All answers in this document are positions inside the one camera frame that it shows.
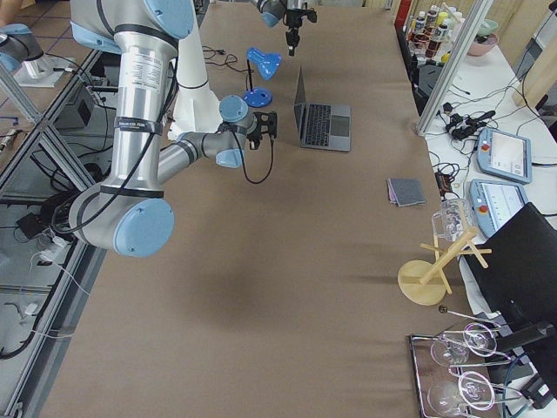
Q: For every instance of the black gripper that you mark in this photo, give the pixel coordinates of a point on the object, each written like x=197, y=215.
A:
x=253, y=141
x=291, y=22

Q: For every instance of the grey laptop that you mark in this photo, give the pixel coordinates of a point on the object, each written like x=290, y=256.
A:
x=321, y=126

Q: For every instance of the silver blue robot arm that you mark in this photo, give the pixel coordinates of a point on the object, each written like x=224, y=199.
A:
x=273, y=11
x=167, y=118

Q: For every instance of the blue desk lamp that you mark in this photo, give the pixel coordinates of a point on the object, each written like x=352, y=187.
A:
x=267, y=64

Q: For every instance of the grey folded cloth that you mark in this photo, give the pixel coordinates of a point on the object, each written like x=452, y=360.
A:
x=405, y=192

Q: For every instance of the pink bowl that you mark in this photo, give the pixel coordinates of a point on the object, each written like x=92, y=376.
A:
x=485, y=39

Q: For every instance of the clear glass mug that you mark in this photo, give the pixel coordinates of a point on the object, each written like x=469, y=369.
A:
x=452, y=219

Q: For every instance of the wooden mug tree stand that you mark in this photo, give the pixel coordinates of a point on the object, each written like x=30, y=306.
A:
x=424, y=283

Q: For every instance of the upper teach pendant tablet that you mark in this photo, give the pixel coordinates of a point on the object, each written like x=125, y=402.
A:
x=505, y=155

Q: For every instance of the teach pendant tablet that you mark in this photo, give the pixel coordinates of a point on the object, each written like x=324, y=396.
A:
x=505, y=155
x=495, y=202

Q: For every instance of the lower teach pendant tablet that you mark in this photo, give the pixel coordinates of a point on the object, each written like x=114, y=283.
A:
x=495, y=202

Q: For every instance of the black flat board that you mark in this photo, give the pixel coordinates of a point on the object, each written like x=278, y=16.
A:
x=519, y=281

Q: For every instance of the black metal glass rack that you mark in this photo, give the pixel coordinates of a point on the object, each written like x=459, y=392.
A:
x=450, y=375

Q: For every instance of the upper wine glass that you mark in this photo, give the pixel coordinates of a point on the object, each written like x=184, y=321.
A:
x=453, y=347

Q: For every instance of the wine glass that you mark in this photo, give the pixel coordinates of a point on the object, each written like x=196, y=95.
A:
x=453, y=347
x=472, y=390

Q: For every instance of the lower wine glass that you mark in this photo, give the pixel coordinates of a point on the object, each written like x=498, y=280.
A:
x=472, y=390

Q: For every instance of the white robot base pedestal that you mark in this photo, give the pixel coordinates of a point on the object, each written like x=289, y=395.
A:
x=196, y=105

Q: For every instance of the aluminium frame post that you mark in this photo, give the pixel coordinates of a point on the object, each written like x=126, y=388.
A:
x=460, y=48

